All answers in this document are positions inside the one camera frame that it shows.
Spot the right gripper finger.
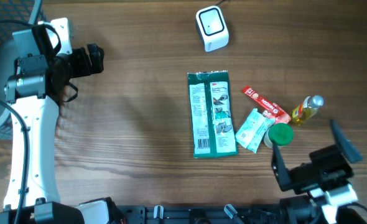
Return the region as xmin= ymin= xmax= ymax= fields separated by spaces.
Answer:
xmin=271 ymin=141 xmax=292 ymax=192
xmin=330 ymin=119 xmax=363 ymax=164

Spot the green lidded jar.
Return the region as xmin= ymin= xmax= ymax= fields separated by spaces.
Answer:
xmin=263 ymin=123 xmax=294 ymax=149

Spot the teal pack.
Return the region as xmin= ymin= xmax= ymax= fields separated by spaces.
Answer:
xmin=235 ymin=108 xmax=275 ymax=153

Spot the red stick sachet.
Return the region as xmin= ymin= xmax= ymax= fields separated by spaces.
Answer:
xmin=241 ymin=86 xmax=291 ymax=124

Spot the yellow oil bottle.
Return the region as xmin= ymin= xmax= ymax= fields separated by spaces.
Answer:
xmin=291 ymin=95 xmax=324 ymax=125

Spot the green 3M package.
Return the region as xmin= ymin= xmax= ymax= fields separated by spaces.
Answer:
xmin=187 ymin=70 xmax=238 ymax=158

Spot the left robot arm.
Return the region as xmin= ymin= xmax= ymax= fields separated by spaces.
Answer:
xmin=0 ymin=23 xmax=127 ymax=223

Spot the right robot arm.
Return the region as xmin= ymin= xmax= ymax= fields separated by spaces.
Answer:
xmin=271 ymin=119 xmax=367 ymax=223

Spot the white barcode scanner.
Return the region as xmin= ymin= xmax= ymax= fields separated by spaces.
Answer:
xmin=195 ymin=5 xmax=230 ymax=52

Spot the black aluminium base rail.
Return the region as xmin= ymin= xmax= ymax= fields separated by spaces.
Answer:
xmin=58 ymin=203 xmax=337 ymax=224

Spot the left black camera cable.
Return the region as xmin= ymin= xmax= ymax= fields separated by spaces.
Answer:
xmin=0 ymin=19 xmax=32 ymax=224

